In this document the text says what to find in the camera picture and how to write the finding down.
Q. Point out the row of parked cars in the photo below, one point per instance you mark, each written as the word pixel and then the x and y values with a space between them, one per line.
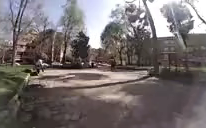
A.
pixel 57 65

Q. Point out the bare tree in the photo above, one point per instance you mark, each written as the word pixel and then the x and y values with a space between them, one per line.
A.
pixel 15 36

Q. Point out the low dark hedge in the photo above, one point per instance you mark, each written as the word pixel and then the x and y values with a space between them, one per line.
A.
pixel 176 76

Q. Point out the tree with leaning trunk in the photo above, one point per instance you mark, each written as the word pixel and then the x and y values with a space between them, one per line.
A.
pixel 153 36

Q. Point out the grass patch with stone kerb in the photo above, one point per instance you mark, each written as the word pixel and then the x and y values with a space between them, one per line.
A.
pixel 6 81

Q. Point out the dark evergreen tree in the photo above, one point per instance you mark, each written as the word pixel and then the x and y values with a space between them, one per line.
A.
pixel 80 48

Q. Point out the person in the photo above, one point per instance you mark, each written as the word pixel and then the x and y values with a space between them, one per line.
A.
pixel 112 63
pixel 39 65

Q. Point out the group of leafy trees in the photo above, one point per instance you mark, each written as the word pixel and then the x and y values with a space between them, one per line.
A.
pixel 127 36

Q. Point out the brown building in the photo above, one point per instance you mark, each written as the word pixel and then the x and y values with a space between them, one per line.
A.
pixel 99 55

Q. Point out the tall pale-trunked tree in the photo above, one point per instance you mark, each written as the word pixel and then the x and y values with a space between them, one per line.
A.
pixel 68 26

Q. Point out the dark grey building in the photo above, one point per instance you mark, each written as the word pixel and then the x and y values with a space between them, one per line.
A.
pixel 194 48

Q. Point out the grey-brown brick paved square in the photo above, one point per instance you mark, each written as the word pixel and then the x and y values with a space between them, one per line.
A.
pixel 101 100

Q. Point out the beige building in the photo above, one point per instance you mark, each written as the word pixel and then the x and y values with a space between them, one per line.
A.
pixel 27 46

